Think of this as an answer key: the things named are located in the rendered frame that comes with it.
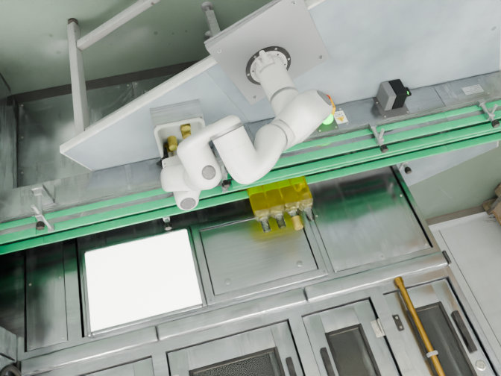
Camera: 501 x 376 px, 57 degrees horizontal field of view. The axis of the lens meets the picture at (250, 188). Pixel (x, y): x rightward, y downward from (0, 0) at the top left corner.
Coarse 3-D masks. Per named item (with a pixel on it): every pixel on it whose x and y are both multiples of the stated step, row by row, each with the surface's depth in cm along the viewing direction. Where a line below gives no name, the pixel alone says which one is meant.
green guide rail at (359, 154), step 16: (464, 128) 187; (480, 128) 187; (496, 128) 187; (384, 144) 183; (400, 144) 183; (416, 144) 183; (320, 160) 179; (336, 160) 179; (352, 160) 179; (272, 176) 175
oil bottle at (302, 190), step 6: (294, 180) 178; (300, 180) 178; (294, 186) 177; (300, 186) 177; (306, 186) 177; (300, 192) 175; (306, 192) 175; (300, 198) 174; (306, 198) 174; (312, 198) 174; (300, 204) 174; (306, 204) 173; (312, 204) 174
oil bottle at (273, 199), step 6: (264, 186) 177; (270, 186) 177; (276, 186) 177; (264, 192) 176; (270, 192) 175; (276, 192) 175; (270, 198) 174; (276, 198) 174; (270, 204) 172; (276, 204) 172; (282, 204) 172; (270, 210) 172; (276, 210) 171; (282, 210) 172
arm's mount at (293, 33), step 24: (288, 0) 133; (240, 24) 136; (264, 24) 137; (288, 24) 140; (312, 24) 143; (216, 48) 139; (240, 48) 142; (264, 48) 144; (288, 48) 148; (312, 48) 151; (240, 72) 150; (264, 96) 162
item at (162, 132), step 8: (184, 120) 154; (192, 120) 154; (200, 120) 155; (160, 128) 154; (168, 128) 166; (176, 128) 167; (192, 128) 169; (200, 128) 165; (160, 136) 164; (168, 136) 169; (176, 136) 170; (160, 144) 161; (160, 152) 164; (168, 152) 173; (176, 152) 173
